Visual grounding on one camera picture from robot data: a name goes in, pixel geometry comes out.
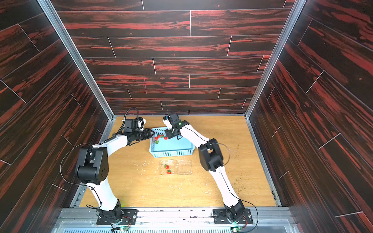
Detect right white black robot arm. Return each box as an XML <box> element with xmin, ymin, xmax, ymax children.
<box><xmin>163</xmin><ymin>114</ymin><xmax>245</xmax><ymax>222</ymax></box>

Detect clear plastic clamshell container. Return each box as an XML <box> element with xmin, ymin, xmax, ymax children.
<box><xmin>159</xmin><ymin>160</ymin><xmax>192</xmax><ymax>175</ymax></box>

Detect strawberries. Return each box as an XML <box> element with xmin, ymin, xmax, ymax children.
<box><xmin>164</xmin><ymin>164</ymin><xmax>172</xmax><ymax>174</ymax></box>
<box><xmin>154</xmin><ymin>134</ymin><xmax>168</xmax><ymax>144</ymax></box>

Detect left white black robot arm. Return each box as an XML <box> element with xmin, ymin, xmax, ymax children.
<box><xmin>75</xmin><ymin>128</ymin><xmax>155</xmax><ymax>224</ymax></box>

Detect light blue plastic basket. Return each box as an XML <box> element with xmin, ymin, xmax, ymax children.
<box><xmin>149</xmin><ymin>127</ymin><xmax>195</xmax><ymax>158</ymax></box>

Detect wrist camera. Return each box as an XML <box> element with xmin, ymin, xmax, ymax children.
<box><xmin>163</xmin><ymin>116</ymin><xmax>173</xmax><ymax>129</ymax></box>
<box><xmin>120</xmin><ymin>117</ymin><xmax>146</xmax><ymax>133</ymax></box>

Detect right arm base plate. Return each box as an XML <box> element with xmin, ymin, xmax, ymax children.
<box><xmin>210</xmin><ymin>208</ymin><xmax>253</xmax><ymax>225</ymax></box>

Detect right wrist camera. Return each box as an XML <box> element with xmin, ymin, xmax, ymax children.
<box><xmin>163</xmin><ymin>116</ymin><xmax>173</xmax><ymax>129</ymax></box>

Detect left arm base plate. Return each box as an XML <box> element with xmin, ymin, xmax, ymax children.
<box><xmin>96</xmin><ymin>208</ymin><xmax>138</xmax><ymax>226</ymax></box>

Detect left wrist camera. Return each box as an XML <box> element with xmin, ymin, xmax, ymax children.
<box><xmin>120</xmin><ymin>117</ymin><xmax>146</xmax><ymax>133</ymax></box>

